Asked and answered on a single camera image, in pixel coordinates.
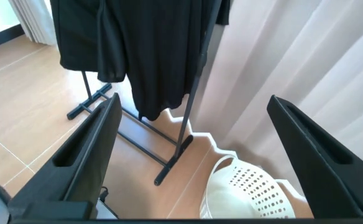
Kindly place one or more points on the white laundry basket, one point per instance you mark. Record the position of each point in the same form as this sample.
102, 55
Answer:
246, 199

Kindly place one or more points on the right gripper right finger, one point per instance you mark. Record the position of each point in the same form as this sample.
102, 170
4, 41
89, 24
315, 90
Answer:
312, 168

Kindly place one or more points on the black garment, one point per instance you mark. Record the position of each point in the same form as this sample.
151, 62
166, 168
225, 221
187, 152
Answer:
163, 62
76, 37

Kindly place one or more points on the beige curtain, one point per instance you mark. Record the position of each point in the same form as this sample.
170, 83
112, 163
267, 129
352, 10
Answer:
293, 62
35, 21

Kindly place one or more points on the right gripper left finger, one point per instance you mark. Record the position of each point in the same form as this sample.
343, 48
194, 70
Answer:
85, 174

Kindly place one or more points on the black clothes rack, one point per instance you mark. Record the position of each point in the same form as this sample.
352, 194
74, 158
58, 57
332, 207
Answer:
187, 109

